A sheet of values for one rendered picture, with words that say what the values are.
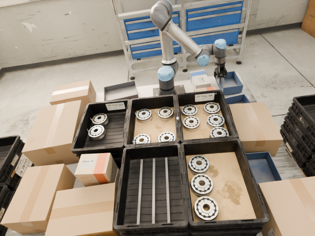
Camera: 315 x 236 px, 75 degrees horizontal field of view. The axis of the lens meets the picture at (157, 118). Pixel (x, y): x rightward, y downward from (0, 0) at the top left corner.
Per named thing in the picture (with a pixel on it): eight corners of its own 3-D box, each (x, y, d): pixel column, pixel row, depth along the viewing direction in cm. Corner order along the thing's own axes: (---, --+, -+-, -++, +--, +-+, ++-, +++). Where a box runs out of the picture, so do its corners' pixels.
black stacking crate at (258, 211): (181, 155, 114) (180, 143, 106) (236, 151, 111) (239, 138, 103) (190, 234, 86) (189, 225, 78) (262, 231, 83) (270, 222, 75)
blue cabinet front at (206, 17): (186, 50, 295) (185, 9, 256) (236, 43, 292) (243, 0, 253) (187, 51, 293) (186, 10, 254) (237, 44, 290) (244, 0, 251)
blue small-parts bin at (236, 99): (225, 120, 142) (226, 113, 137) (217, 106, 153) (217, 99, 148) (252, 114, 143) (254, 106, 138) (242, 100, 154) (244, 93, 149)
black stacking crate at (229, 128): (176, 107, 142) (175, 94, 134) (220, 103, 139) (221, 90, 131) (181, 155, 114) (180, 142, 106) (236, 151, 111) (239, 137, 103)
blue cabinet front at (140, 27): (132, 59, 299) (123, 19, 260) (181, 51, 296) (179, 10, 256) (132, 60, 297) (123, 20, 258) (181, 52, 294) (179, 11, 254)
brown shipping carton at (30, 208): (41, 180, 127) (27, 167, 116) (76, 177, 125) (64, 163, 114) (20, 234, 106) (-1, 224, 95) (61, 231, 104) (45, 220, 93)
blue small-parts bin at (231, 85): (215, 80, 173) (216, 73, 168) (233, 77, 172) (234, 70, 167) (222, 95, 159) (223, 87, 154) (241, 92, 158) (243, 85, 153)
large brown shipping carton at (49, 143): (53, 126, 161) (40, 107, 147) (91, 119, 161) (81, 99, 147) (39, 170, 133) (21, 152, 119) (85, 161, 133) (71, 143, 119)
